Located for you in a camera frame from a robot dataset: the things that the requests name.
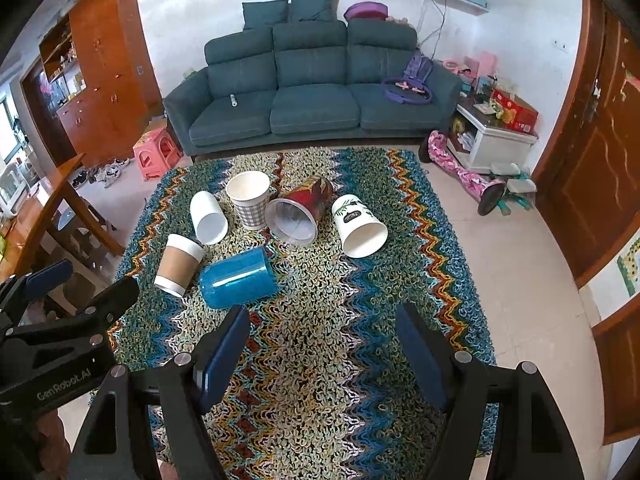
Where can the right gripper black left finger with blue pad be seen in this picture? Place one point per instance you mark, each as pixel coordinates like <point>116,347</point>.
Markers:
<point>115,440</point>

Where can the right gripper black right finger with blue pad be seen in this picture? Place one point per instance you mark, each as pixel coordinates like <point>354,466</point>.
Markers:
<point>531,441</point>

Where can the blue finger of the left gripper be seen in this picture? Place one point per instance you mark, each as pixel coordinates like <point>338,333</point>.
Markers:
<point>39,284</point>

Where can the brown sleeve paper coffee cup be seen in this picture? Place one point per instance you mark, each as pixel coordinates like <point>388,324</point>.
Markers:
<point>180,259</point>

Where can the plain white paper cup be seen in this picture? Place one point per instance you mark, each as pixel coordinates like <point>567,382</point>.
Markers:
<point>209,222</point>

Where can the blue plastic cup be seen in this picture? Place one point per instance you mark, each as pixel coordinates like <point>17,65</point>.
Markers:
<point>238,280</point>

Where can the grey checked paper cup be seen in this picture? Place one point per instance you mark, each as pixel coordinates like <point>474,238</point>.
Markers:
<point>249,192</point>

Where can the red patterned clear cup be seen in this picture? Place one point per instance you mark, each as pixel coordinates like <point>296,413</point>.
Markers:
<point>294,217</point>

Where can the white cup green leaf print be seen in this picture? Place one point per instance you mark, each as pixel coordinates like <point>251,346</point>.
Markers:
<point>361,233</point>

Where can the wooden dining table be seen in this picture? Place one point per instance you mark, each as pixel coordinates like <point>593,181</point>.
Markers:
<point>29,226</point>

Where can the pink plastic stool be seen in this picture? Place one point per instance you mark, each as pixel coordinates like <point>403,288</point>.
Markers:
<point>155,153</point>

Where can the brown wooden cabinet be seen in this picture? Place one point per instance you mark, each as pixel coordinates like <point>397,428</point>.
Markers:
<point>92,91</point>

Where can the brown wooden door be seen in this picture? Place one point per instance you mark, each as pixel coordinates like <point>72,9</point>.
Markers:
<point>588,175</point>

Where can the colourful zigzag woven rug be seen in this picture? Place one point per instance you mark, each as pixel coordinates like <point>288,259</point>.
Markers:
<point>322,389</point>

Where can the white side table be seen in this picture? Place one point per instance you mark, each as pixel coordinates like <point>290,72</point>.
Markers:
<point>480,141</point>

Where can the pink hoverboard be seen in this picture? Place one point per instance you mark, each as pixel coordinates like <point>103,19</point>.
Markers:
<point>487,193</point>

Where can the teal three-seat sofa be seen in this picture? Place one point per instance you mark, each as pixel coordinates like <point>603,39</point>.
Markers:
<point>309,81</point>

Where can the left teal cushion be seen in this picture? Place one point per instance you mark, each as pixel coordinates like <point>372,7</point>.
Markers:
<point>264,14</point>

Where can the teal cushion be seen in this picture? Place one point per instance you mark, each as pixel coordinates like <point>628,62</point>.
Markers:
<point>264,14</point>
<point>311,10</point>

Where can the right teal cushion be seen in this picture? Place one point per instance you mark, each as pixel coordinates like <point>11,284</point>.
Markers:
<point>311,10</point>

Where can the purple basket behind sofa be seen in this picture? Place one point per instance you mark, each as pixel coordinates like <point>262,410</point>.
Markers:
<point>367,9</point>

